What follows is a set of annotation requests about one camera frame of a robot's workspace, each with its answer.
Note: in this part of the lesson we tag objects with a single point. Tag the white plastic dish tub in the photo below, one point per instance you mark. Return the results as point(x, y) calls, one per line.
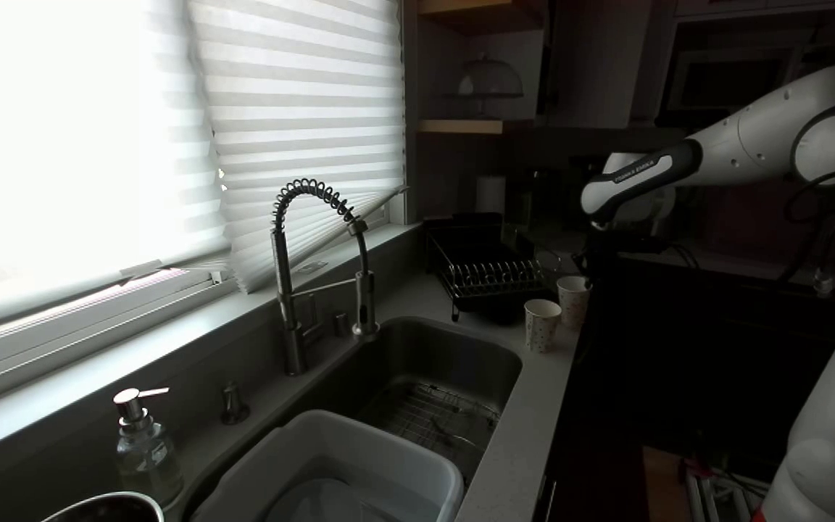
point(332, 467)

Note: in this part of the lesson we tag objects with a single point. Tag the steel kitchen sink basin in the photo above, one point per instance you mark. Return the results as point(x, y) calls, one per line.
point(410, 349)

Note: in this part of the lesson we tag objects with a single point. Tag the white paper towel roll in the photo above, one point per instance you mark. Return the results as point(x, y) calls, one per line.
point(490, 193)

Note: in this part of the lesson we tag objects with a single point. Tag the white window blind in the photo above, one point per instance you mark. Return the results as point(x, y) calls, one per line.
point(298, 87)

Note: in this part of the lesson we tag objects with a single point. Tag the wire sink grid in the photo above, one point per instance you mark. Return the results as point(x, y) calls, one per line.
point(440, 418)

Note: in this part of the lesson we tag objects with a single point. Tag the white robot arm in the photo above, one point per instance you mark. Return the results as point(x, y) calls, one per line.
point(784, 130)

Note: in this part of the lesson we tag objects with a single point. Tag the black dish rack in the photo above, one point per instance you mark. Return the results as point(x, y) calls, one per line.
point(478, 271)

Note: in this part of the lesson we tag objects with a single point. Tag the dark bowl with white rim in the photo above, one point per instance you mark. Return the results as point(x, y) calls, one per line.
point(117, 505)

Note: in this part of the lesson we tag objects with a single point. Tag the patterned paper cup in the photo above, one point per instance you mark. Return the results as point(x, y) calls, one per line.
point(572, 293)
point(539, 323)

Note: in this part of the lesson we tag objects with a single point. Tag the wooden wall shelf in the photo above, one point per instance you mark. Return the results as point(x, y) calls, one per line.
point(482, 65)

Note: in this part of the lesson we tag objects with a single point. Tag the soap dispenser bottle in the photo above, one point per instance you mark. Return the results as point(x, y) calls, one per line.
point(142, 451)

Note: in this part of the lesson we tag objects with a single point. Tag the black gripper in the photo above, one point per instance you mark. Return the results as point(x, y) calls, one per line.
point(601, 254)

